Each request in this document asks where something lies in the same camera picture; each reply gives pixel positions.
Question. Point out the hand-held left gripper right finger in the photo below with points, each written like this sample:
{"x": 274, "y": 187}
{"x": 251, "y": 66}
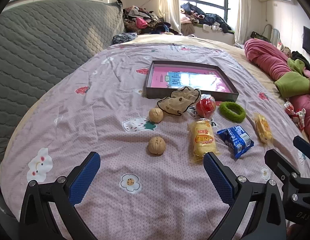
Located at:
{"x": 218, "y": 177}

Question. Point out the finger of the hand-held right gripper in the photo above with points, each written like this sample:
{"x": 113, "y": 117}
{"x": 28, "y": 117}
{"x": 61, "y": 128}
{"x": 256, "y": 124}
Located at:
{"x": 305, "y": 146}
{"x": 277, "y": 161}

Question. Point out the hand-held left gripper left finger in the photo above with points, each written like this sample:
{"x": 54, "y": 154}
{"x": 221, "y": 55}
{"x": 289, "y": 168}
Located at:
{"x": 84, "y": 177}

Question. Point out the small yellow snack packet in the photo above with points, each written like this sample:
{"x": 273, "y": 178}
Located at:
{"x": 262, "y": 128}

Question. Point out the blue snack packet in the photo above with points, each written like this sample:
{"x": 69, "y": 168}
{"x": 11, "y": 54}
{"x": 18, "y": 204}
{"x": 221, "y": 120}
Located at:
{"x": 235, "y": 140}

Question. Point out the large yellow snack packet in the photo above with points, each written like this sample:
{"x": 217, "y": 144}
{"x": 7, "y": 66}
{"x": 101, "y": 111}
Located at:
{"x": 202, "y": 140}

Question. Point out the green fuzzy scrunchie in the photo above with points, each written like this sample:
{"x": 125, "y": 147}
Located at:
{"x": 232, "y": 118}

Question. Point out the tan walnut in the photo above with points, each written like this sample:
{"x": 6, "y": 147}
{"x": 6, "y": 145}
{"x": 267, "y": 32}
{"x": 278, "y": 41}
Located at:
{"x": 157, "y": 147}
{"x": 156, "y": 115}

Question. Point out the red candy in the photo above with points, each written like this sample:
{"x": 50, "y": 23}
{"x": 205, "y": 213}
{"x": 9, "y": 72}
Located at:
{"x": 205, "y": 106}

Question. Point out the beige black-trimmed scrunchie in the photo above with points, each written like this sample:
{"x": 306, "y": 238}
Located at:
{"x": 175, "y": 102}

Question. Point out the dark shallow tray box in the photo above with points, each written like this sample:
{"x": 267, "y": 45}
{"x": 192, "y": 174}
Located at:
{"x": 153, "y": 93}

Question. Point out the red and white candy wrappers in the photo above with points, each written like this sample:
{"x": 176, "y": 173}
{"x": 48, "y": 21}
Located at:
{"x": 295, "y": 113}

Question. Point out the green fleece cloth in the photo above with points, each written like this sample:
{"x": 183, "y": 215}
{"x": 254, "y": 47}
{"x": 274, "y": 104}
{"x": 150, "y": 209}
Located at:
{"x": 293, "y": 82}

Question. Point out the beige bed sheet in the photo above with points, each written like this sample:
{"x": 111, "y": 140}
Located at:
{"x": 257, "y": 80}

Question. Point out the dark clothes heap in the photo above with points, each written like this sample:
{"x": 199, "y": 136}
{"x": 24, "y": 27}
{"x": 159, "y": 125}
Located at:
{"x": 301, "y": 58}

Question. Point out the pink quilt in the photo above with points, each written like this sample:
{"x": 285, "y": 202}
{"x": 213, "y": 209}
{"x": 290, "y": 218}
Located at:
{"x": 265, "y": 57}

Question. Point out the black television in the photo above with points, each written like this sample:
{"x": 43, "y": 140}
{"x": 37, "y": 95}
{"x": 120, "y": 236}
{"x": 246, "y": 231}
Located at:
{"x": 309, "y": 41}

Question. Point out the black bag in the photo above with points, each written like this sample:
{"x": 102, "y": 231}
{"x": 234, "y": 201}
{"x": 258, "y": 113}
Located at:
{"x": 258, "y": 36}

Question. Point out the grey quilted headboard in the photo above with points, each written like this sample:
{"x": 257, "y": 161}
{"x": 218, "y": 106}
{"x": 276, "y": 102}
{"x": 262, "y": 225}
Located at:
{"x": 44, "y": 42}

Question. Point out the dark blue fuzzy cloth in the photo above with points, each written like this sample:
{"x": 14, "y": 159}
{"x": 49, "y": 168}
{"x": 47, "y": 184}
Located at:
{"x": 123, "y": 38}

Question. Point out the cream curtain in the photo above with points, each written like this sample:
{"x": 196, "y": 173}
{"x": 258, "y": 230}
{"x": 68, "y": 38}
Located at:
{"x": 168, "y": 2}
{"x": 242, "y": 12}

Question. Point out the pile of mixed clothes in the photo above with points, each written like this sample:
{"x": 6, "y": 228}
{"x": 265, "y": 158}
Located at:
{"x": 147, "y": 21}

